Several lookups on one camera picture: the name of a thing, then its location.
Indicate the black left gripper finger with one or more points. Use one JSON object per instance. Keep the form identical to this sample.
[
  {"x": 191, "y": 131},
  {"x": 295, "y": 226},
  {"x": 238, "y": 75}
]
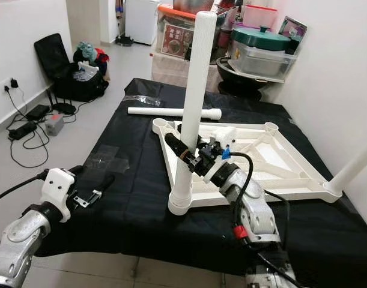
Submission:
[
  {"x": 104, "y": 187},
  {"x": 76, "y": 170}
]

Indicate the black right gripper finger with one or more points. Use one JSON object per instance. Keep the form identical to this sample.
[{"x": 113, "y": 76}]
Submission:
[
  {"x": 181, "y": 150},
  {"x": 179, "y": 129}
]

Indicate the white plastic table top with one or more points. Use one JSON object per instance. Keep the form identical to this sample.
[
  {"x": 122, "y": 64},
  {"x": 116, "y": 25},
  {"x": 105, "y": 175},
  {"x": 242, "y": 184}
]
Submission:
[{"x": 285, "y": 168}]

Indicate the clear tape patch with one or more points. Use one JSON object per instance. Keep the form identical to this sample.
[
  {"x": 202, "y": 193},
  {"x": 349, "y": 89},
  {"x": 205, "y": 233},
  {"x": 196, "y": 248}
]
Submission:
[{"x": 108, "y": 158}]

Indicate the clear plastic wrap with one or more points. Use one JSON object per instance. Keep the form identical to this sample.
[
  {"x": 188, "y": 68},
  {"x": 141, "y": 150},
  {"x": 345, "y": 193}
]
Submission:
[{"x": 143, "y": 101}]

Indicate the grey electrical box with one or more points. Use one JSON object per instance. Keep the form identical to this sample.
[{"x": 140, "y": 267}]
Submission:
[{"x": 54, "y": 125}]

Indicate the black plastic sheet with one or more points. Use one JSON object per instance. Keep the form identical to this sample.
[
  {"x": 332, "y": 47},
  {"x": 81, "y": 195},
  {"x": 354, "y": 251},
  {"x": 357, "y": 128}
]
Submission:
[{"x": 135, "y": 228}]

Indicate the beige cloth covered table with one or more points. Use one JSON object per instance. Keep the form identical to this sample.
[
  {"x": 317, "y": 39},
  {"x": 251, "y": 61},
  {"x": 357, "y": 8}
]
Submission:
[{"x": 171, "y": 72}]

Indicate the black router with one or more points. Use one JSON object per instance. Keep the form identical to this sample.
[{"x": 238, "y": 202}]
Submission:
[{"x": 64, "y": 107}]

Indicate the black power strip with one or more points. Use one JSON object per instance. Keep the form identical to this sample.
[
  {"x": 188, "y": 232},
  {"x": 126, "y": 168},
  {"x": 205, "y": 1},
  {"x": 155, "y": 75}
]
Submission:
[{"x": 21, "y": 131}]

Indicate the black power adapter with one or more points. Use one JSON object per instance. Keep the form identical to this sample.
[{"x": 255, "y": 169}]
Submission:
[{"x": 39, "y": 111}]

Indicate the black round stand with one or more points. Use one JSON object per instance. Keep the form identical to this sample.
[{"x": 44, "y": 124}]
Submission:
[{"x": 244, "y": 90}]

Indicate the black wok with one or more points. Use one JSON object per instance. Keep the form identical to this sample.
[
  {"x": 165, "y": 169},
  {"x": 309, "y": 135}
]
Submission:
[{"x": 234, "y": 72}]

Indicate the red printed cardboard box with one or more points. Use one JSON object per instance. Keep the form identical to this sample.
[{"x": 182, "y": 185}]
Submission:
[{"x": 177, "y": 41}]

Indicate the white plastic bag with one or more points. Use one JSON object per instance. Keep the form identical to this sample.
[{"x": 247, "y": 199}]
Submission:
[{"x": 87, "y": 72}]

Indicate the black mop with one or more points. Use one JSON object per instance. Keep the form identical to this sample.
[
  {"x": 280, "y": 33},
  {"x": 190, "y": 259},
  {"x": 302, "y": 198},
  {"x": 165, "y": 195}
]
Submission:
[{"x": 124, "y": 41}]

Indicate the clear plastic container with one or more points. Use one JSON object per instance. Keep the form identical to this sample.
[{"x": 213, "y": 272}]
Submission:
[{"x": 264, "y": 60}]

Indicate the white cabinet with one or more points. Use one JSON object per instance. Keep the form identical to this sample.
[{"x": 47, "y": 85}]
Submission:
[{"x": 142, "y": 23}]

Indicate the black suitcase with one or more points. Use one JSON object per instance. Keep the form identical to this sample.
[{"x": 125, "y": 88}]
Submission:
[{"x": 54, "y": 57}]

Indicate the orange plastic lid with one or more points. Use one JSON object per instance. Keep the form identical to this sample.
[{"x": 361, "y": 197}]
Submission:
[{"x": 174, "y": 13}]

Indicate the green lidded pot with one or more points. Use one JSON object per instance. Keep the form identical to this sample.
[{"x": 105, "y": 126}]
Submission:
[{"x": 261, "y": 38}]

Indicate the pink plastic container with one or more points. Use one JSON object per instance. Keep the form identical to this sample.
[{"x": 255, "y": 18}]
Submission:
[{"x": 260, "y": 17}]

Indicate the dark printed box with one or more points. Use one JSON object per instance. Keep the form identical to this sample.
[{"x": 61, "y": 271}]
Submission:
[{"x": 292, "y": 33}]

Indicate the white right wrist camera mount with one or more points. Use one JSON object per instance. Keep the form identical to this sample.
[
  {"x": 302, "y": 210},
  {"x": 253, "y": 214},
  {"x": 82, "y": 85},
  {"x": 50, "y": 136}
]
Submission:
[{"x": 214, "y": 173}]

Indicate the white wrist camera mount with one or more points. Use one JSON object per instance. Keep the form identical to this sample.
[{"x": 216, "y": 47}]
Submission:
[
  {"x": 214, "y": 173},
  {"x": 58, "y": 187}
]

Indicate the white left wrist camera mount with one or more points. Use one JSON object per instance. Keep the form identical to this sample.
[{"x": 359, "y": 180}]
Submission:
[{"x": 58, "y": 187}]

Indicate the black wall plug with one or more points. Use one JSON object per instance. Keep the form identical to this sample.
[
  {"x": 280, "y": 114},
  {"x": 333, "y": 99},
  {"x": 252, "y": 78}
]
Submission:
[{"x": 14, "y": 83}]

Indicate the white wall socket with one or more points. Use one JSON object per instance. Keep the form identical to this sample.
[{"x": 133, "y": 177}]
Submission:
[{"x": 8, "y": 86}]

